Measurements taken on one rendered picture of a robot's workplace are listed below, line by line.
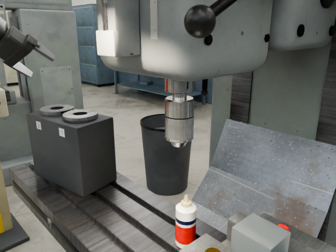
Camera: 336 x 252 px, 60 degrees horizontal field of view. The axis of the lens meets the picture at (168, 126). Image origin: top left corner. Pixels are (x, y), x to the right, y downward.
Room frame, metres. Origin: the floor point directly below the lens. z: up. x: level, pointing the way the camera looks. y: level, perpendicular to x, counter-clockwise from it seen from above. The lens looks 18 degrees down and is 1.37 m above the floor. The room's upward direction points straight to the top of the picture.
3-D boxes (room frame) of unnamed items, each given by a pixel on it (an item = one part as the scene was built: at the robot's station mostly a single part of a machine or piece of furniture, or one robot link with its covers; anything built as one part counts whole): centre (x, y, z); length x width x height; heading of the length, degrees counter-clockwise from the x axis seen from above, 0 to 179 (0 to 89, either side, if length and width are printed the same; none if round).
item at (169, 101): (0.45, -0.02, 1.26); 0.05 x 0.05 x 0.01
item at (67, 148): (0.76, 0.27, 1.07); 0.22 x 0.12 x 0.20; 55
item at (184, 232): (0.48, -0.03, 1.02); 0.04 x 0.04 x 0.11
